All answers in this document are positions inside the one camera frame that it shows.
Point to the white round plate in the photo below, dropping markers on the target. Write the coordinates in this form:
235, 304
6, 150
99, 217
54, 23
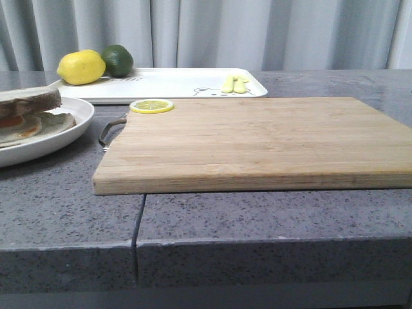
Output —
81, 110

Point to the fried egg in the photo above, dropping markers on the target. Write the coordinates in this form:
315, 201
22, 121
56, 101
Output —
18, 128

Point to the white bear tray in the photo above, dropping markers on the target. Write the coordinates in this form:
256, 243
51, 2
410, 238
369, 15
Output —
161, 83

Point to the wooden cutting board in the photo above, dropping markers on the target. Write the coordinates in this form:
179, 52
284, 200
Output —
257, 144

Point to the yellow plastic fork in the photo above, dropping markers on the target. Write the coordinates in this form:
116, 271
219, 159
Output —
229, 84

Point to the lemon slice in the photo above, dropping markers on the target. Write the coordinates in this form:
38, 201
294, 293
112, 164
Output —
151, 106

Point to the yellow plastic knife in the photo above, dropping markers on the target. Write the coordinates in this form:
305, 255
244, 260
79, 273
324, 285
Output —
240, 84

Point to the green lime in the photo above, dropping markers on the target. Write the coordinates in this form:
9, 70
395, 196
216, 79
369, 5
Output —
119, 62

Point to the yellow lemon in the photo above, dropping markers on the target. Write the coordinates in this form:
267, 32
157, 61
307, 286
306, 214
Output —
81, 67

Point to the grey curtain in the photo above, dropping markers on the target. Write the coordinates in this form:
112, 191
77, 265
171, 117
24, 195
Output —
255, 35

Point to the metal board handle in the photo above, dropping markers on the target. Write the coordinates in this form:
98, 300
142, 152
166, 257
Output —
101, 139

